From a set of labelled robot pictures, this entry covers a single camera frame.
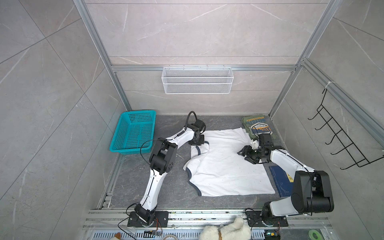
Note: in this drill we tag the teal plastic basket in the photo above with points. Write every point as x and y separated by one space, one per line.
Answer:
134 133

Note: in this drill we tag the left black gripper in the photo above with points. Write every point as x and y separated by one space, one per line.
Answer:
201 143

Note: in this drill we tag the green tank top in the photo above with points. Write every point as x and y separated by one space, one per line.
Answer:
256 125

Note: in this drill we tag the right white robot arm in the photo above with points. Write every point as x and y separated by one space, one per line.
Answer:
311 191

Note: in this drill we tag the blue book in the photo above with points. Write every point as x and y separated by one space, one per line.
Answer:
283 181

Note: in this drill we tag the green tape roll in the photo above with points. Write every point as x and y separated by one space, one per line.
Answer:
315 235

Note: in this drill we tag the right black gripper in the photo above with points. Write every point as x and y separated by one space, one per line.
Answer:
246 152

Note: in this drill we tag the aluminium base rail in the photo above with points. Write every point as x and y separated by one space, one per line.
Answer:
188 224

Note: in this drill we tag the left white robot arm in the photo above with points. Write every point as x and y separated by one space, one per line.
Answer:
162 161

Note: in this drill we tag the black wire hook rack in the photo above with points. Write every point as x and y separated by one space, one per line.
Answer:
340 134

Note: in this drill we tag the white plush toy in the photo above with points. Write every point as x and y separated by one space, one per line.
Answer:
238 230

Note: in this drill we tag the white tank top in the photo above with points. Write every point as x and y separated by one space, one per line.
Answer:
215 169

